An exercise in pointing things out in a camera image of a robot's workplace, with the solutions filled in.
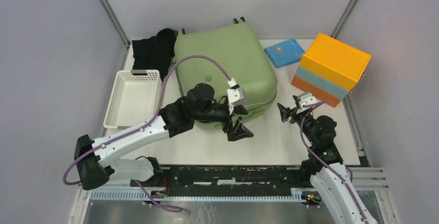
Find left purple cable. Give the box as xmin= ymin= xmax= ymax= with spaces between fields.
xmin=63 ymin=55 xmax=239 ymax=213

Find purple cable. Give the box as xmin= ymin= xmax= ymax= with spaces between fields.
xmin=63 ymin=55 xmax=239 ymax=213
xmin=300 ymin=99 xmax=369 ymax=224

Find white plastic basket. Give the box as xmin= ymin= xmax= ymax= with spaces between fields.
xmin=103 ymin=70 xmax=162 ymax=129

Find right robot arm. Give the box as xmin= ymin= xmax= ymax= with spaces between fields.
xmin=277 ymin=93 xmax=377 ymax=223

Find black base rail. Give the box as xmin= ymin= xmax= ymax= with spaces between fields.
xmin=86 ymin=165 xmax=320 ymax=203

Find orange blue stacked box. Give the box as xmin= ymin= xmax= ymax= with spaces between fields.
xmin=291 ymin=33 xmax=372 ymax=108

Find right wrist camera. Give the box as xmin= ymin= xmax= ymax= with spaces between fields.
xmin=297 ymin=92 xmax=317 ymax=110

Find black cloth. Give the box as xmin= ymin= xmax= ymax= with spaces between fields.
xmin=132 ymin=28 xmax=177 ymax=81

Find blue pouch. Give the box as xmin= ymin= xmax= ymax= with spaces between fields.
xmin=264 ymin=39 xmax=305 ymax=68

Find green hard-shell suitcase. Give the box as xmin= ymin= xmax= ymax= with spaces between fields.
xmin=173 ymin=17 xmax=277 ymax=122

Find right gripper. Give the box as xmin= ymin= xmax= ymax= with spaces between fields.
xmin=276 ymin=103 xmax=317 ymax=145

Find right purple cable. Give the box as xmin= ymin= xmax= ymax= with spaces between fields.
xmin=300 ymin=99 xmax=369 ymax=224

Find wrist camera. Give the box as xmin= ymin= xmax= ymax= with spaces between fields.
xmin=227 ymin=85 xmax=248 ymax=115
xmin=297 ymin=92 xmax=317 ymax=110

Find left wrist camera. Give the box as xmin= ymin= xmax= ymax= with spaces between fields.
xmin=227 ymin=85 xmax=248 ymax=115

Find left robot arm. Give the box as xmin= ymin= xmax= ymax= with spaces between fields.
xmin=74 ymin=83 xmax=254 ymax=190

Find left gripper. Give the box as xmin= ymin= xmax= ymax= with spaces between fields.
xmin=193 ymin=102 xmax=254 ymax=140

